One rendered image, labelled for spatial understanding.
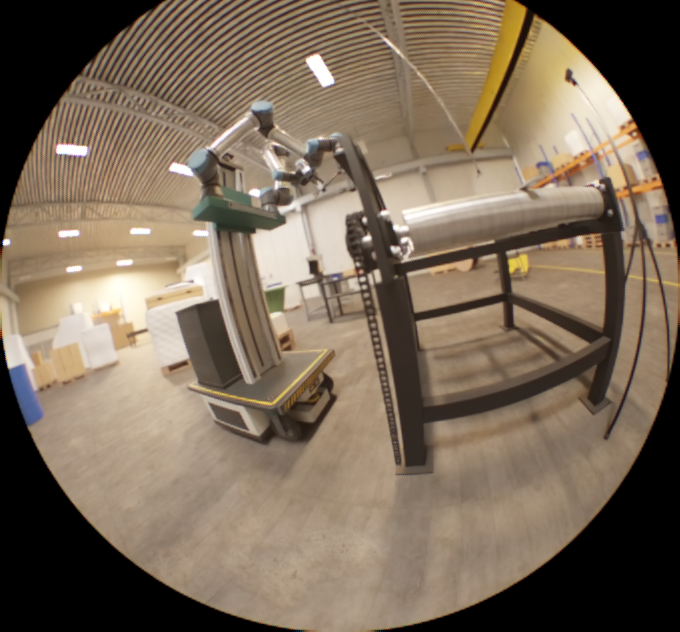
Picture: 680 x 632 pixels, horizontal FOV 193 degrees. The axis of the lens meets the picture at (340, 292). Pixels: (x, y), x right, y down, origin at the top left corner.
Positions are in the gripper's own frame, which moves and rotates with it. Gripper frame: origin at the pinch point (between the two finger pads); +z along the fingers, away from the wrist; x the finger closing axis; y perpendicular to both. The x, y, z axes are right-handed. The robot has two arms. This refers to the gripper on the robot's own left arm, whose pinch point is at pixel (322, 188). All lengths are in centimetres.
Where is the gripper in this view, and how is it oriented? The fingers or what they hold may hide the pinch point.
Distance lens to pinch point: 124.2
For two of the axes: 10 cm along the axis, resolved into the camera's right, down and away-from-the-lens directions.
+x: 4.7, -0.4, 8.8
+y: 7.2, -5.6, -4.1
